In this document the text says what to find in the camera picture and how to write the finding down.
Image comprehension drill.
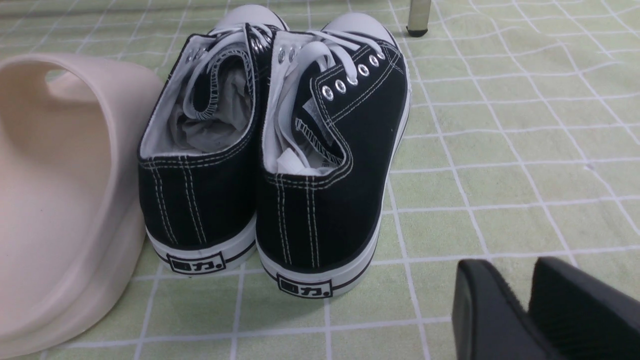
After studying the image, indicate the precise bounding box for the right cream foam slide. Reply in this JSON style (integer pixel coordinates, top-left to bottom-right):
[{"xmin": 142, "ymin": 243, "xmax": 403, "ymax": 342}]
[{"xmin": 0, "ymin": 53, "xmax": 163, "ymax": 359}]

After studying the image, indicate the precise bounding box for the metal shoe rack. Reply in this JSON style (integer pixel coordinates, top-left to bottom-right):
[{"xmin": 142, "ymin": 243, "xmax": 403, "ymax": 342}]
[{"xmin": 406, "ymin": 0, "xmax": 432, "ymax": 38}]

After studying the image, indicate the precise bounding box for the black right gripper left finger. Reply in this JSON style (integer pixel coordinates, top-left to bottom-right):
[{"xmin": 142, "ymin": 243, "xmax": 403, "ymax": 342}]
[{"xmin": 452, "ymin": 259, "xmax": 565, "ymax": 360}]

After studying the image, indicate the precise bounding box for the black canvas sneaker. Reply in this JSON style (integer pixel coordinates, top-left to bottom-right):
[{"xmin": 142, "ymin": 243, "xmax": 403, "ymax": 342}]
[
  {"xmin": 137, "ymin": 4, "xmax": 288, "ymax": 277},
  {"xmin": 256, "ymin": 13, "xmax": 412, "ymax": 299}
]

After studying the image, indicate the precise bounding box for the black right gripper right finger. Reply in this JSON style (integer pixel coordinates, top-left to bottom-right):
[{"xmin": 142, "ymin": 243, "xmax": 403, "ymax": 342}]
[{"xmin": 528, "ymin": 257, "xmax": 640, "ymax": 360}]

